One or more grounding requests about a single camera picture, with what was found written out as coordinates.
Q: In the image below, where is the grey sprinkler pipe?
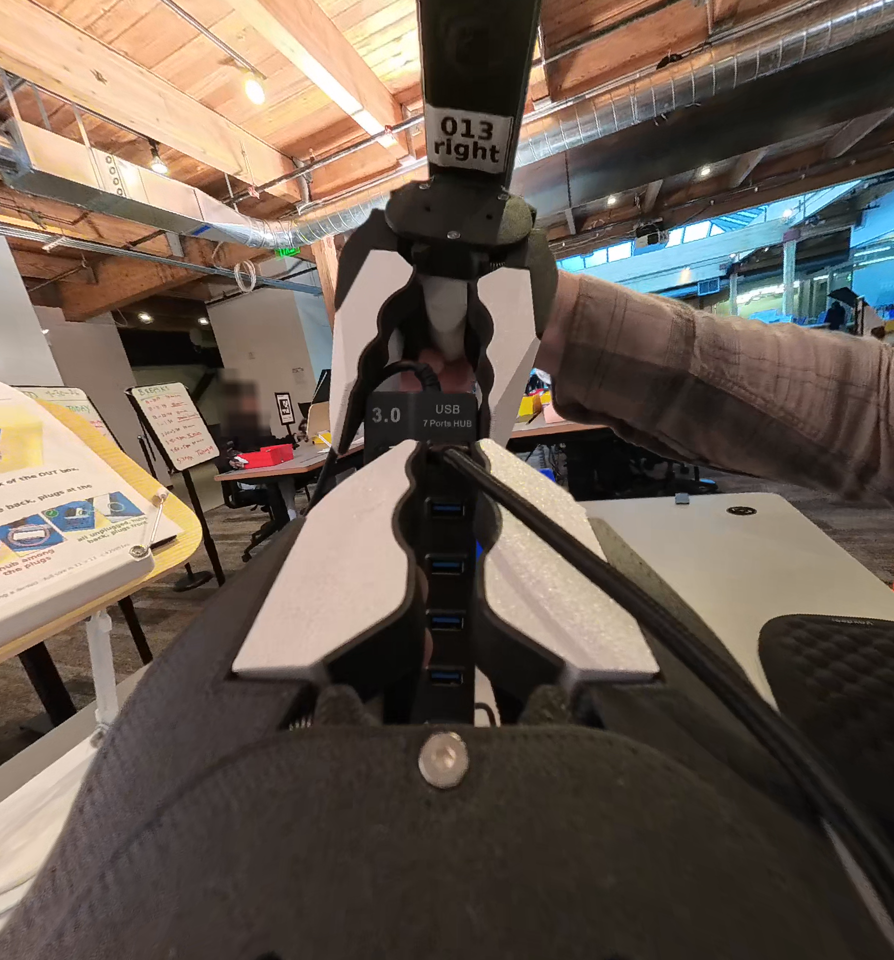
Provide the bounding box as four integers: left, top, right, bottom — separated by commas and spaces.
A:
0, 213, 324, 295

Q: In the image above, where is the person's right forearm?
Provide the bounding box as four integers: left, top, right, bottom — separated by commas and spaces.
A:
540, 270, 894, 526

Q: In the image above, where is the black hub cable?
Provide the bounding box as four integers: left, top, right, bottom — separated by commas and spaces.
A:
378, 360, 444, 395

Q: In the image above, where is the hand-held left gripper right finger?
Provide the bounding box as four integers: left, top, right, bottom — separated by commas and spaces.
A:
471, 438, 661, 725

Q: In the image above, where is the silver spiral air duct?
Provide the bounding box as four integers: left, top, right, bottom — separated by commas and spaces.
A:
244, 0, 894, 252

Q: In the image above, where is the black cable copper plug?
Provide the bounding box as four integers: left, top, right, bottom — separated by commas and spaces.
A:
426, 442, 894, 954

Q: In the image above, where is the grey-top desk wooden edge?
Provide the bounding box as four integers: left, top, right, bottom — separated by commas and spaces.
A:
507, 416, 621, 500

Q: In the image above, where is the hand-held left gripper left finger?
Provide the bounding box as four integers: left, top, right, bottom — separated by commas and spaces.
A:
231, 441, 429, 725

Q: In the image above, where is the whiteboard with green writing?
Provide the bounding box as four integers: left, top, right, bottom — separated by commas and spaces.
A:
15, 386, 122, 451

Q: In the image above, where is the person's right hand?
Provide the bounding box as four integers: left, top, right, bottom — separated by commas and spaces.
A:
417, 345, 480, 393

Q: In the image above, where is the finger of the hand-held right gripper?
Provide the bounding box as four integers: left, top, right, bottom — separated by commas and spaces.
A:
471, 268, 543, 447
329, 251, 418, 453

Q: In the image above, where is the long grey-top desk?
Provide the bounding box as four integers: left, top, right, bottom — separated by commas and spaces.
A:
214, 438, 366, 564

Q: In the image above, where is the printed instruction sheet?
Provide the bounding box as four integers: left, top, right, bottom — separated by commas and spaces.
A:
0, 371, 186, 609

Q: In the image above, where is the black multi-port usb hub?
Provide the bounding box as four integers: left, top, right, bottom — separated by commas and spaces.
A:
363, 388, 493, 727

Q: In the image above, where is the whiteboard with handwriting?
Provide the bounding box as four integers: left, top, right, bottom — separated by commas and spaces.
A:
126, 381, 227, 590

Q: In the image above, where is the black mesh pad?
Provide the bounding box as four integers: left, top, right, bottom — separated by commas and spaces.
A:
758, 613, 894, 860

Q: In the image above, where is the rectangular metal duct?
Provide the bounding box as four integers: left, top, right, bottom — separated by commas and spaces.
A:
4, 123, 246, 241

